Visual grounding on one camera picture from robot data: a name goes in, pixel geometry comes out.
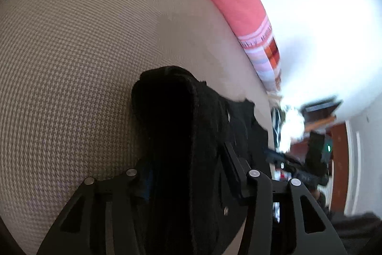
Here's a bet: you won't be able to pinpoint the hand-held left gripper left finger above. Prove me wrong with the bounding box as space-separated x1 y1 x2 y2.
36 168 156 255

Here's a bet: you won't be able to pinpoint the white crumpled cloth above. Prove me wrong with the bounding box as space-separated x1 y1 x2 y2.
281 105 305 152

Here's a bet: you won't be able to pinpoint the dark grey cloth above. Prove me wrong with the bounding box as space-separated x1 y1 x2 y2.
328 212 382 255

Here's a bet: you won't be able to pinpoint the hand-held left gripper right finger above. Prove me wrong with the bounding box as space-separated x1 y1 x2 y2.
222 141 348 255

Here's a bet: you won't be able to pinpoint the black pants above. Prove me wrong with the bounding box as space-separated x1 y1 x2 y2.
131 66 279 255

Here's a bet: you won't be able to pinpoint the brown wooden door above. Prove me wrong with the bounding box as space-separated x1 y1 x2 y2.
327 123 350 215

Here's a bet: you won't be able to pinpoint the brown wooden furniture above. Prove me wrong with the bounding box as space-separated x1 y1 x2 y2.
301 97 344 130

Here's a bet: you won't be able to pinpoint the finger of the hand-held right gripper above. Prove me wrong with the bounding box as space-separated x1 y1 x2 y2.
264 148 303 167

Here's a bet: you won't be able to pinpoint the beige waffle bed blanket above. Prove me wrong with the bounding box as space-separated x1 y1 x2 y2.
0 0 275 255

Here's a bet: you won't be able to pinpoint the dark striped cloth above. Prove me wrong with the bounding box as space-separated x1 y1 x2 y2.
271 107 287 152

